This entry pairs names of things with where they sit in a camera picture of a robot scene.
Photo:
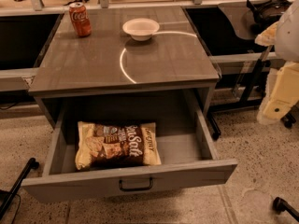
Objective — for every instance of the white bowl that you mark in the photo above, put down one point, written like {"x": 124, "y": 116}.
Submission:
{"x": 141, "y": 29}

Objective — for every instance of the black stand leg left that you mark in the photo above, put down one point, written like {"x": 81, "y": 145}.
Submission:
{"x": 8, "y": 196}

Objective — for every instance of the black caster leg right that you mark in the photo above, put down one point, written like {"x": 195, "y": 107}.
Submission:
{"x": 280, "y": 205}

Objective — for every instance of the black drawer handle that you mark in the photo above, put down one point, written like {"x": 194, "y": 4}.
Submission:
{"x": 135, "y": 184}

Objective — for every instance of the brown sea salt chip bag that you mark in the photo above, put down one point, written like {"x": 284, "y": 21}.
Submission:
{"x": 110, "y": 146}

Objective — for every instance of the black side table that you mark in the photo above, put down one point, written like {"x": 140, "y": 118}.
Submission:
{"x": 248, "y": 26}

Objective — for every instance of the grey cabinet counter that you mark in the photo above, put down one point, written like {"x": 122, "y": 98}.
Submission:
{"x": 110, "y": 61}

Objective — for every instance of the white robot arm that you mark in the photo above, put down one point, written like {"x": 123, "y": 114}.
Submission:
{"x": 287, "y": 35}

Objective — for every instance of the black vr headset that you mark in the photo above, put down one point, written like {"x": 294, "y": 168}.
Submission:
{"x": 268, "y": 12}

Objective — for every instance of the orange soda can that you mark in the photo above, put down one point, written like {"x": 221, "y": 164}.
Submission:
{"x": 79, "y": 18}

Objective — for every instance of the grey open top drawer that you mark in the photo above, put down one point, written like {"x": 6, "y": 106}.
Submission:
{"x": 189, "y": 158}

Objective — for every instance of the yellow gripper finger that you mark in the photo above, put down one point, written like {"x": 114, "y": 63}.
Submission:
{"x": 268, "y": 36}
{"x": 281, "y": 93}

